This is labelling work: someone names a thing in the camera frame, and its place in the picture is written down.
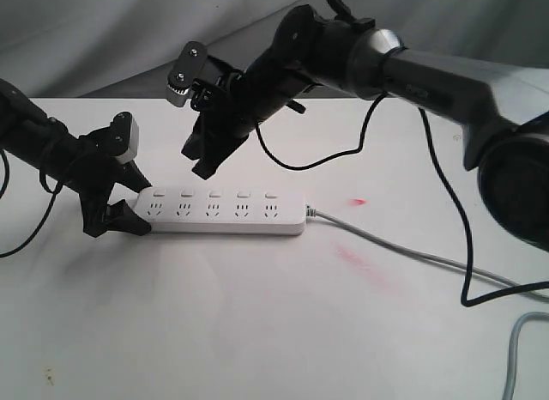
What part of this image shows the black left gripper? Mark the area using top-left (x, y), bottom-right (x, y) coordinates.
top-left (65, 129), bottom-right (152, 236)

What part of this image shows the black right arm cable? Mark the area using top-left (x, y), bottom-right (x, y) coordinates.
top-left (255, 90), bottom-right (549, 308)

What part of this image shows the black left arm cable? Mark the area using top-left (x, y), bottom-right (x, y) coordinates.
top-left (0, 150), bottom-right (65, 258)

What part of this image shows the grey fabric backdrop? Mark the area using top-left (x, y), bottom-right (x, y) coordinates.
top-left (1, 0), bottom-right (548, 98)

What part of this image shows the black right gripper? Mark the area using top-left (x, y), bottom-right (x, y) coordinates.
top-left (181, 56), bottom-right (317, 179)

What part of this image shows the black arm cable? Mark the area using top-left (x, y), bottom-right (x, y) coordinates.
top-left (255, 90), bottom-right (549, 308)
top-left (0, 150), bottom-right (65, 258)

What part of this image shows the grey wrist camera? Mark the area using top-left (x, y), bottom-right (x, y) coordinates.
top-left (166, 41), bottom-right (208, 107)
top-left (106, 112), bottom-right (139, 165)

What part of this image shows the grey power cable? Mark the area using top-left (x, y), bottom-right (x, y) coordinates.
top-left (303, 205), bottom-right (549, 400)

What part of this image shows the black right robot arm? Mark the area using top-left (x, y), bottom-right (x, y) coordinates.
top-left (168, 0), bottom-right (548, 250)

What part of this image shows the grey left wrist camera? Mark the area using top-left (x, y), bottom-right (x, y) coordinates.
top-left (106, 112), bottom-right (139, 165)

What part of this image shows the white five-outlet power strip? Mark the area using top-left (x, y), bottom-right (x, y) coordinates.
top-left (133, 186), bottom-right (307, 236)

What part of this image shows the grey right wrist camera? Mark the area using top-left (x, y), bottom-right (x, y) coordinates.
top-left (166, 41), bottom-right (208, 107)

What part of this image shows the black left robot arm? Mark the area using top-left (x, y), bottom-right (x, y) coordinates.
top-left (1, 80), bottom-right (151, 238)

